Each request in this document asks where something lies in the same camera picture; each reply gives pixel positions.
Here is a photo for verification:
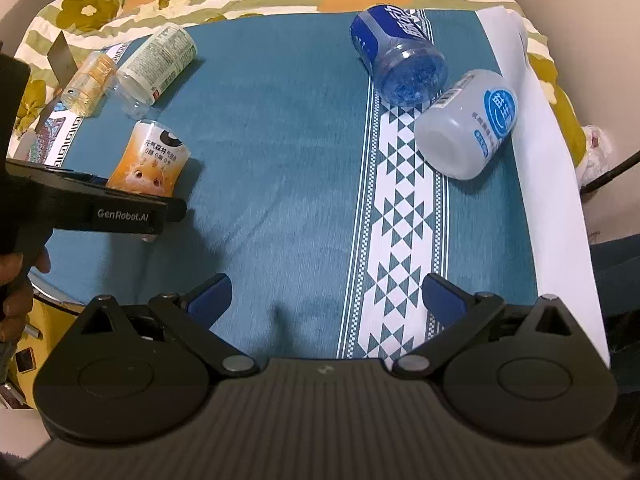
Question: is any orange label plastic cup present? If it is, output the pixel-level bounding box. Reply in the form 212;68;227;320
106;120;191;197

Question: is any yellow clear plastic cup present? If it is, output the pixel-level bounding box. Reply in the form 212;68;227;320
61;51;116;117

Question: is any white green label plastic cup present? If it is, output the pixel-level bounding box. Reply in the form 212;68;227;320
107;24;198;119

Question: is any white frosted plastic cup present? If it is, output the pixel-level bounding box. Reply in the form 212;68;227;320
414;70;518;181

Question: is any blue label plastic cup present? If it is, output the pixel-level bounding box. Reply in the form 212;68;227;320
350;4;448;108

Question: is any person's left hand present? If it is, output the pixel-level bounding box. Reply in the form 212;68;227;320
0;254;32;342

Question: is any grey paper card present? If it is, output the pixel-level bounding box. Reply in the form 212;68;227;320
36;32;78;133

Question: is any teal patterned cloth mat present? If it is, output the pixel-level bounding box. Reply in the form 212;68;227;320
36;7;608;361

